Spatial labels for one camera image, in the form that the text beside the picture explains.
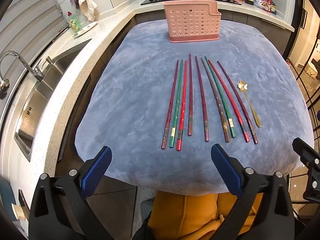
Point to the brown chopstick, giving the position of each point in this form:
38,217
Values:
215,97

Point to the green dish soap bottle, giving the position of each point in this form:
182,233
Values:
73,22

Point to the chrome sink soap dispenser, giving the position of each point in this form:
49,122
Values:
48,62

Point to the purple chopstick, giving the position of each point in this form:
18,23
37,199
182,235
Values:
237,97

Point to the chrome faucet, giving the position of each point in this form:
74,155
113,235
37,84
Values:
18,56

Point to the pink perforated utensil holder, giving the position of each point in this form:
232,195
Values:
191,22

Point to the red chopstick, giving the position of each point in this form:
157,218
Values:
183,102
228,97

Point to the person's yellow clothing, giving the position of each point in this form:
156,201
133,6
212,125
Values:
190,217

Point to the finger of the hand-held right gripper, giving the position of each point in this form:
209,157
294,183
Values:
303,148
313,182

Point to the white plate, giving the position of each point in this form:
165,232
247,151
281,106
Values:
86,28

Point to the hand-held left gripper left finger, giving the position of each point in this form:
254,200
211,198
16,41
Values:
96,171

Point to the stainless steel sink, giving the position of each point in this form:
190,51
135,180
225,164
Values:
42,100

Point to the maroon chopstick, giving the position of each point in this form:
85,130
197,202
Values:
190,92
171,102
201,97

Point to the black metal rack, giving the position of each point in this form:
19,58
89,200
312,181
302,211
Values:
303,75

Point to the white window blind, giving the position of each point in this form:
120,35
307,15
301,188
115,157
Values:
25,22

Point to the gold flower spoon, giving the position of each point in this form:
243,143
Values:
251,106

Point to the blue-grey plush mat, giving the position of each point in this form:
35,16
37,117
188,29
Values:
135,85

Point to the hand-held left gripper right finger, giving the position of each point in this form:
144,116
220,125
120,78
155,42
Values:
225,167

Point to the beige hanging cloth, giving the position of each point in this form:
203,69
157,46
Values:
87,2

